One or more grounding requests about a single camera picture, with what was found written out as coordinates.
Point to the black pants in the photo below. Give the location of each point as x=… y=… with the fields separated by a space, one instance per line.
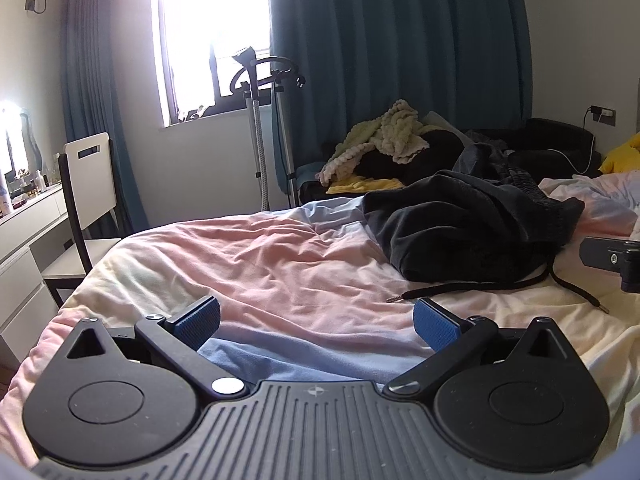
x=450 y=230

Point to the white dressing table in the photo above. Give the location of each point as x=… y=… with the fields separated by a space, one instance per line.
x=25 y=270

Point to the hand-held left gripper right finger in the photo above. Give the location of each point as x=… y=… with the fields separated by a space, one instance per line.
x=432 y=327

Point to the grey cushion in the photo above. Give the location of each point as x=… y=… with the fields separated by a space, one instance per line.
x=442 y=122

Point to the teal curtain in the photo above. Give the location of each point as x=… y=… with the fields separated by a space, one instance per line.
x=100 y=60
x=400 y=35

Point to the white chair with black frame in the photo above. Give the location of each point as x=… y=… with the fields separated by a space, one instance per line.
x=90 y=180

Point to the black clothing pile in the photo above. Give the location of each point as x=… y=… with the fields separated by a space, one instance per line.
x=440 y=150

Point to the cream knitted blanket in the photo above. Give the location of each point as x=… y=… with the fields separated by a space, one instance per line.
x=395 y=135

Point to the wall socket with charger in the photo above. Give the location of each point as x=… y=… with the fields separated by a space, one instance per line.
x=602 y=112

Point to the wavy vanity mirror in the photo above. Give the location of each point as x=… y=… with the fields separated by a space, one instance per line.
x=30 y=145

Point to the yellow towel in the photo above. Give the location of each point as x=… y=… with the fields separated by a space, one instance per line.
x=360 y=185

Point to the garment steamer stand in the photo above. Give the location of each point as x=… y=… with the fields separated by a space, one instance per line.
x=253 y=135

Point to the dark framed window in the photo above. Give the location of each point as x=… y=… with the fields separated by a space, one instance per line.
x=210 y=10

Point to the pastel bed cover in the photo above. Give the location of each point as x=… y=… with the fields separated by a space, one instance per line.
x=280 y=265

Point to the black sofa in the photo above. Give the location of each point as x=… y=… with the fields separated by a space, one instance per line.
x=550 y=135

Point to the yellow pillow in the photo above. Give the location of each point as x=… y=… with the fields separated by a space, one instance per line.
x=625 y=157

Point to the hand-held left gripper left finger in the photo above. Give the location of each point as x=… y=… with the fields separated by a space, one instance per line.
x=197 y=322

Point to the cluster of cosmetic bottles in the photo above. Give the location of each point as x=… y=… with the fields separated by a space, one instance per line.
x=30 y=185

